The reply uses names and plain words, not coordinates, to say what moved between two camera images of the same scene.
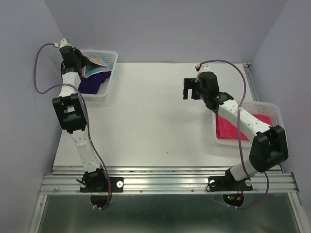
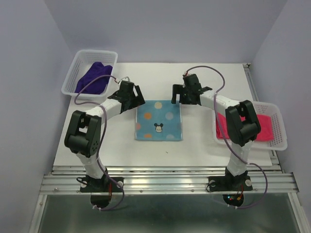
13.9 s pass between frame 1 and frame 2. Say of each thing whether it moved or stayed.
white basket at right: stayed
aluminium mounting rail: stayed
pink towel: stayed
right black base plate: stayed
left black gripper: moved
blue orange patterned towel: moved
